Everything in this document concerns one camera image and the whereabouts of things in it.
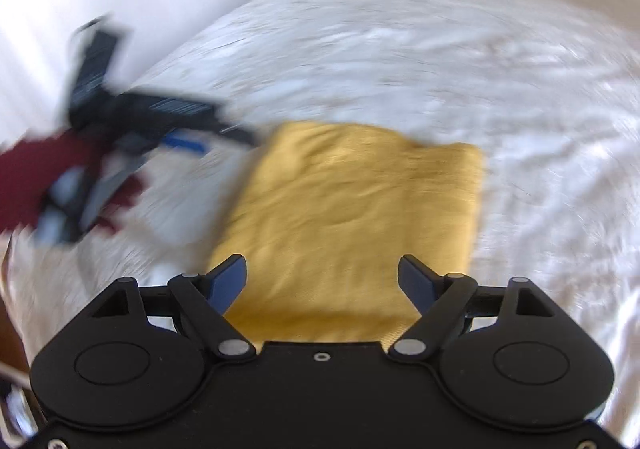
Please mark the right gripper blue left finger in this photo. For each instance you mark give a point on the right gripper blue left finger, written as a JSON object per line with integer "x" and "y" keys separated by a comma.
{"x": 202, "y": 302}

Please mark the white embroidered bedspread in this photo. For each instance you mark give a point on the white embroidered bedspread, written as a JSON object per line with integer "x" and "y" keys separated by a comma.
{"x": 547, "y": 89}

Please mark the dark red sleeve forearm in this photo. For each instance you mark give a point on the dark red sleeve forearm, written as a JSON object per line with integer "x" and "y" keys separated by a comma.
{"x": 31, "y": 166}

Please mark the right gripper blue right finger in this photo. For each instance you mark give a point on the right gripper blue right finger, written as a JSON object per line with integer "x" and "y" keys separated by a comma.
{"x": 442, "y": 302}

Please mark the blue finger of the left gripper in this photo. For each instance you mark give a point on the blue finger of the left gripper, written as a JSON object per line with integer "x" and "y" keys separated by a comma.
{"x": 182, "y": 140}

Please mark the yellow knit sweater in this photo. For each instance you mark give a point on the yellow knit sweater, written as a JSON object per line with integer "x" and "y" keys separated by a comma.
{"x": 324, "y": 218}

